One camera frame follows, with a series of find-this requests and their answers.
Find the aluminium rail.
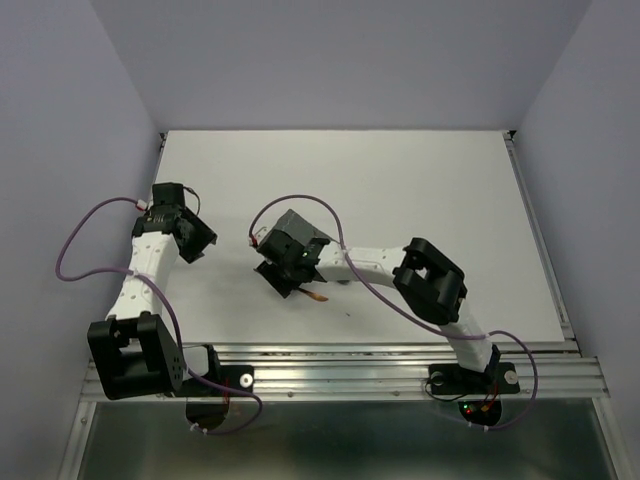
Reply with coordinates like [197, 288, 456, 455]
[502, 130, 583, 356]
[215, 341, 609, 403]

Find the aluminium front rail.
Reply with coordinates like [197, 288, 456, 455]
[215, 341, 609, 403]

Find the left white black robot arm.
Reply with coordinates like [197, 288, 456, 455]
[87, 182, 217, 400]

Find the aluminium right side rail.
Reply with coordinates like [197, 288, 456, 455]
[502, 130, 583, 356]

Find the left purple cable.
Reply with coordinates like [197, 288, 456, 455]
[54, 195, 264, 436]

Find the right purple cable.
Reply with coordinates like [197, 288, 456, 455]
[248, 193, 539, 433]

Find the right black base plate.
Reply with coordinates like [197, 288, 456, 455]
[426, 348, 521, 397]

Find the purple cable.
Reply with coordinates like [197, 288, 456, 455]
[248, 193, 539, 433]
[54, 195, 264, 436]

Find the copper knife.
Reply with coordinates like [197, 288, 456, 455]
[298, 287, 329, 302]

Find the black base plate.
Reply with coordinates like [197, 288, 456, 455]
[177, 364, 255, 398]
[426, 348, 521, 397]

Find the grey cloth napkin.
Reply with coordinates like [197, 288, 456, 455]
[274, 209, 333, 245]

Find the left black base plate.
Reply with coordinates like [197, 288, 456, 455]
[177, 364, 255, 398]

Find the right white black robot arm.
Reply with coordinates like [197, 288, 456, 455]
[251, 227, 500, 390]

